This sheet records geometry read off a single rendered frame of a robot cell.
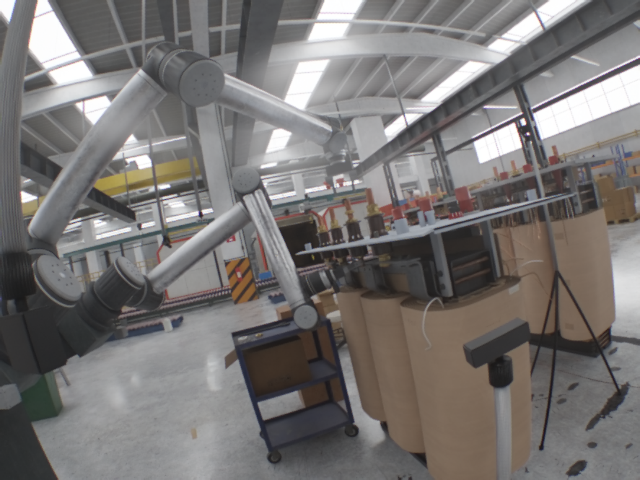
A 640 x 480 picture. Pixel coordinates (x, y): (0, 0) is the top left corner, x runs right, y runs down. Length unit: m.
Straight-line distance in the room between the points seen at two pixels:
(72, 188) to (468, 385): 1.53
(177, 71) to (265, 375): 1.82
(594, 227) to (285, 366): 2.43
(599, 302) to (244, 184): 2.61
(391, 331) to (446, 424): 0.52
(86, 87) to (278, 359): 14.28
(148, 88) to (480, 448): 1.76
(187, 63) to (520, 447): 1.87
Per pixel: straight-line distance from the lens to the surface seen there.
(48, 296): 1.14
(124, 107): 1.20
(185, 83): 0.98
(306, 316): 1.47
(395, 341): 1.62
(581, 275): 2.76
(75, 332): 1.88
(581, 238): 2.72
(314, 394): 3.02
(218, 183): 12.14
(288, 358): 2.24
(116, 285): 1.77
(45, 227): 1.33
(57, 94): 16.00
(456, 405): 1.34
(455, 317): 1.19
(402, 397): 1.75
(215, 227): 1.90
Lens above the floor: 1.39
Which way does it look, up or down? 1 degrees up
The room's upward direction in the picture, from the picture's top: 13 degrees counter-clockwise
